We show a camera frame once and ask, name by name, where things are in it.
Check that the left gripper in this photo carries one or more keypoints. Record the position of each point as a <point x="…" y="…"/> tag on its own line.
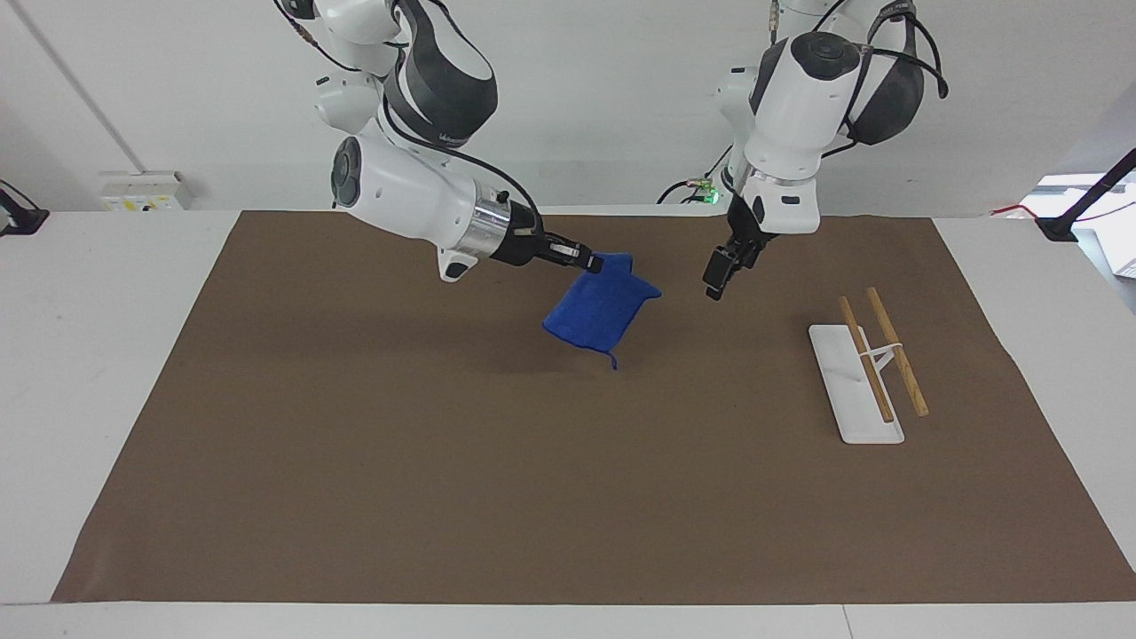
<point x="742" y="227"/>

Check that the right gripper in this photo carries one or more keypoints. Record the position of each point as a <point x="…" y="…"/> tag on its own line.
<point x="522" y="245"/>

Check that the blue towel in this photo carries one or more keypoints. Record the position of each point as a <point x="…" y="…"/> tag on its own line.
<point x="599" y="306"/>

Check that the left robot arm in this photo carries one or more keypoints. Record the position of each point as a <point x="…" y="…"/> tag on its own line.
<point x="799" y="106"/>

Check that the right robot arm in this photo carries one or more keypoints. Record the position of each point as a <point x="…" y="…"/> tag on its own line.
<point x="399" y="191"/>

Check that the white rack with wooden bars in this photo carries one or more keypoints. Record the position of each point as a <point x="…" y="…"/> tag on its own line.
<point x="854" y="382"/>

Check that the black stand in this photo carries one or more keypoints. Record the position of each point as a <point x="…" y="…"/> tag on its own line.
<point x="1087" y="202"/>
<point x="19" y="217"/>

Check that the white wall socket box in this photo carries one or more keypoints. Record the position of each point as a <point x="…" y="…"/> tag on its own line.
<point x="142" y="193"/>

